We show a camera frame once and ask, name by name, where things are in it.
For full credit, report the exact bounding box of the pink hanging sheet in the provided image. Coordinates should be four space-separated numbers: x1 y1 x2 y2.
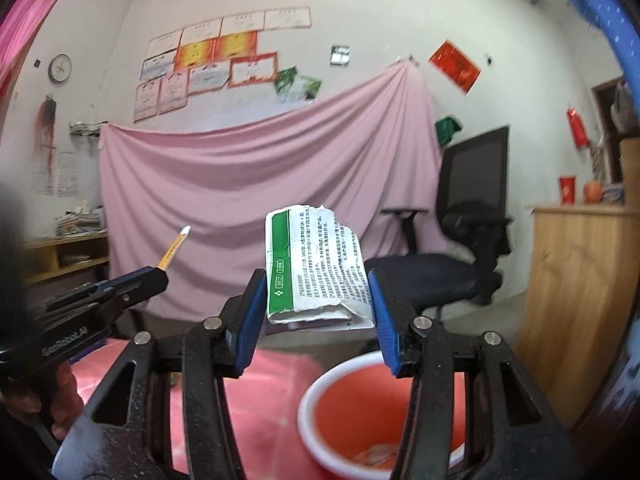
97 62 446 321

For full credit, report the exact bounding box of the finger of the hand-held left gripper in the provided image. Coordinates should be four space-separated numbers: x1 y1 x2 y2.
40 267 168 307
32 285 167 333

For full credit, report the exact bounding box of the wall calendar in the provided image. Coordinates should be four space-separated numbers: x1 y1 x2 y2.
34 152 81 197

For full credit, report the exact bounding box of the stack of books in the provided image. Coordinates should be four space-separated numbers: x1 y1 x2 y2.
55 200 108 237

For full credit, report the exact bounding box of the red hanging ornament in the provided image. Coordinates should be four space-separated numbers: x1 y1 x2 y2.
566 106 590 150

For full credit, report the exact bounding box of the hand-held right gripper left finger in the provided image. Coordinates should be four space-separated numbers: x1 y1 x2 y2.
52 268 268 480

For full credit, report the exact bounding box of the red tassel wall decoration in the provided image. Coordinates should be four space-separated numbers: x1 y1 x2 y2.
34 96 57 153

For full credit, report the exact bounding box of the red diamond wall poster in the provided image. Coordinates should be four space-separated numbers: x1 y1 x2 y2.
428 40 482 96

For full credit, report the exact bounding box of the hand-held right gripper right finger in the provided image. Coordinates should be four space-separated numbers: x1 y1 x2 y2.
366 267 583 480

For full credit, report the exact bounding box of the pink checkered blanket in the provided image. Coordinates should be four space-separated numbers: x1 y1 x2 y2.
65 337 331 480

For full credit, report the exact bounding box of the coral waste bin white rim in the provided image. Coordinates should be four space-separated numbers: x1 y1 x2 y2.
297 350 481 478

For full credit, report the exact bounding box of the orange stick white tip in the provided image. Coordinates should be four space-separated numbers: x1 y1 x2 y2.
157 225 192 271

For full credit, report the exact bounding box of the wooden cabinet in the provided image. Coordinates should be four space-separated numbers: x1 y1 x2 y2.
515 205 640 431

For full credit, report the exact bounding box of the green wall photo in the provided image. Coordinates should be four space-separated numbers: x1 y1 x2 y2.
287 75 323 103
274 67 298 103

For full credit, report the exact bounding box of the pink curtain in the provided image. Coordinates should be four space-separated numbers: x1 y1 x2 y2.
0 0 88 91

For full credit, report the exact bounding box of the black office chair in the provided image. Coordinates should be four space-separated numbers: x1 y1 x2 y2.
365 126 513 331

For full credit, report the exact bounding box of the group of wall certificates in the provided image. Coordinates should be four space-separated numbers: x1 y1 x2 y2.
133 6 313 123

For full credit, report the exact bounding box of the green hanging bag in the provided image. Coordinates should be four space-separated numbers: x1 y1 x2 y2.
436 116 463 145

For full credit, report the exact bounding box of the person's left hand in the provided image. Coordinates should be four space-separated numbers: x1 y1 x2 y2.
0 360 85 441

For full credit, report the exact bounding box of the round wall clock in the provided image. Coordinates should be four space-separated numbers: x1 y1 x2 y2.
48 54 72 82

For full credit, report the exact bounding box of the wooden shelf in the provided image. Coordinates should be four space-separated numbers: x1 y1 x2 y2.
20 232 110 286

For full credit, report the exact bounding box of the metal wall rack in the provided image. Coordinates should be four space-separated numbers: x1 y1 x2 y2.
69 120 108 137

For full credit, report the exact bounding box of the white green paper packet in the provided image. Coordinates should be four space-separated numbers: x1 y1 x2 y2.
264 204 376 331

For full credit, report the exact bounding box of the blue dotted curtain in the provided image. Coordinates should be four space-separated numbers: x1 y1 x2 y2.
547 0 640 91

